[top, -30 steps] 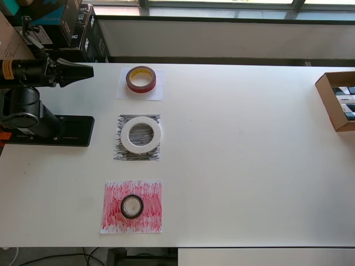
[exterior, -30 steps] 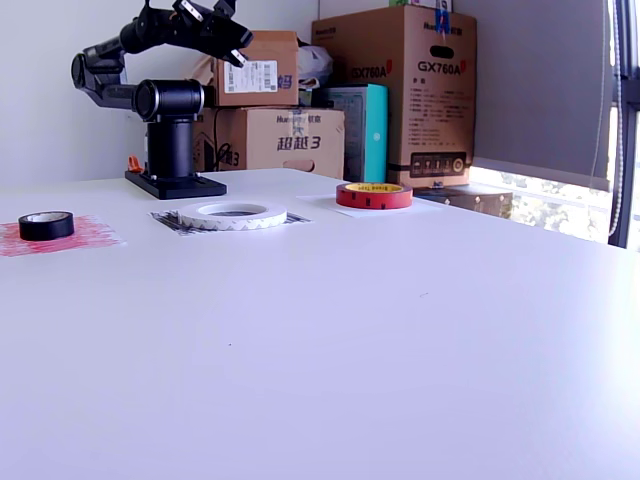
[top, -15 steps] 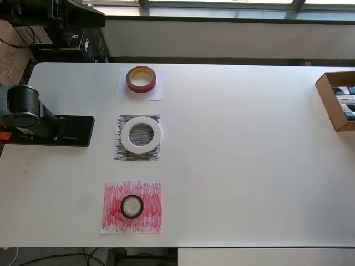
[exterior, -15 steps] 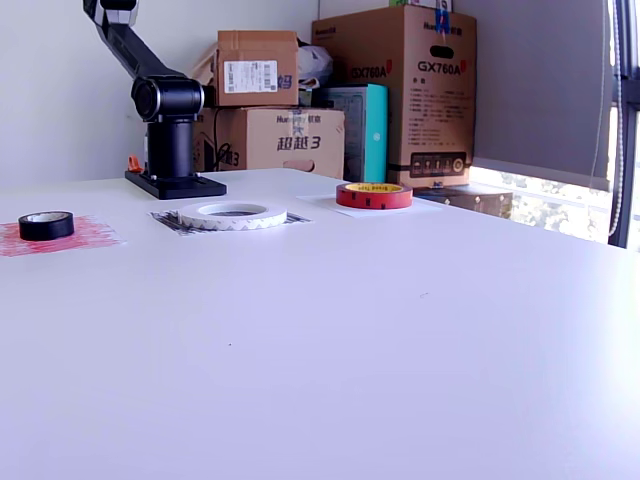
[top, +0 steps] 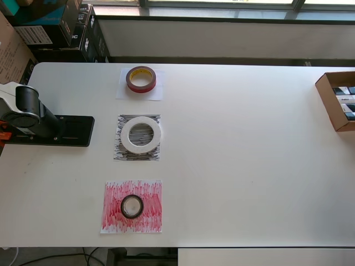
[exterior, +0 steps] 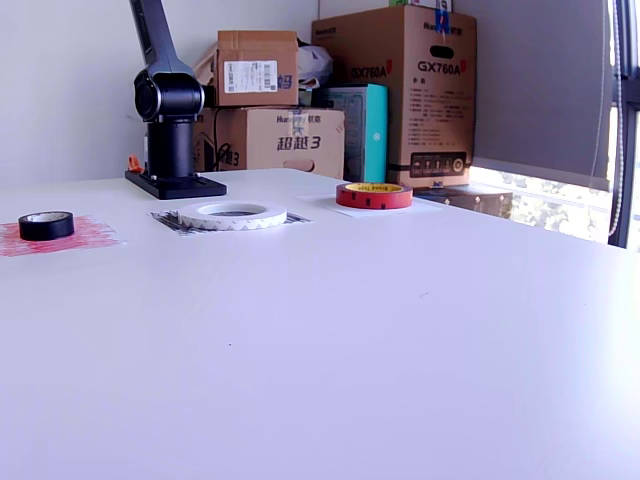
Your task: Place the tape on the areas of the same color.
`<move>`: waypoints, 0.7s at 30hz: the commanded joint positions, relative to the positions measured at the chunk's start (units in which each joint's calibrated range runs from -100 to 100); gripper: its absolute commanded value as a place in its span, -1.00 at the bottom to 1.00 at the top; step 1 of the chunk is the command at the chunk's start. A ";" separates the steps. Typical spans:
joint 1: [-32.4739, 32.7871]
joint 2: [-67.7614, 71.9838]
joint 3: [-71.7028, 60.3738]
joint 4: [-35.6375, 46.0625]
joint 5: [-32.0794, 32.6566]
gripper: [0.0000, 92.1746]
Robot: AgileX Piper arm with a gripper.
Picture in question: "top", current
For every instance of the black scribbled paper sheet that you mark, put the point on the black scribbled paper sheet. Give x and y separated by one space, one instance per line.
149 156

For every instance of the large brown cardboard box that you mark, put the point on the large brown cardboard box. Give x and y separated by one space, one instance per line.
11 55

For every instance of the white rectangular board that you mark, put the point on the white rectangular board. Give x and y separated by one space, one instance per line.
249 257

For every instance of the open brown cardboard tray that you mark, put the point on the open brown cardboard tray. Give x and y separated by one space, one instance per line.
325 94

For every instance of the dark window frame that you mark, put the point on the dark window frame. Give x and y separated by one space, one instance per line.
298 7

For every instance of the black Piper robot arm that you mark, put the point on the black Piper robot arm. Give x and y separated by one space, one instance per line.
27 110

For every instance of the black box white label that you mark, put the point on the black box white label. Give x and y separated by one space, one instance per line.
36 34

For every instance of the orange black table clamp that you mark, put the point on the orange black table clamp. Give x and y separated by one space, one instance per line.
5 136

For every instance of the black table leg frame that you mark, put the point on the black table leg frame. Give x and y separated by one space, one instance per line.
116 257

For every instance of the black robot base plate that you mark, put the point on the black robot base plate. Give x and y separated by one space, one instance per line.
77 130

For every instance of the red tape roll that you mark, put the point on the red tape roll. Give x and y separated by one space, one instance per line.
140 89

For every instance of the teal black printed box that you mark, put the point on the teal black printed box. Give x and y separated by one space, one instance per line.
41 19

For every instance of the white carton black lettering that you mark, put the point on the white carton black lettering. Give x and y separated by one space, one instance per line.
345 99

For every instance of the red scribbled paper sheet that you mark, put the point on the red scribbled paper sheet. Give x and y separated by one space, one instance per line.
149 219

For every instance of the black box white lettering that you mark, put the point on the black box white lettering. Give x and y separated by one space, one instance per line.
86 54
100 41

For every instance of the white tape roll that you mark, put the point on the white tape roll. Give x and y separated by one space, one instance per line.
124 135

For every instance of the plain white paper sheet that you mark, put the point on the plain white paper sheet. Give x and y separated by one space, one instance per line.
122 94

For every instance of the black tape roll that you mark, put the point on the black tape roll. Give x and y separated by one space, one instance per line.
132 217

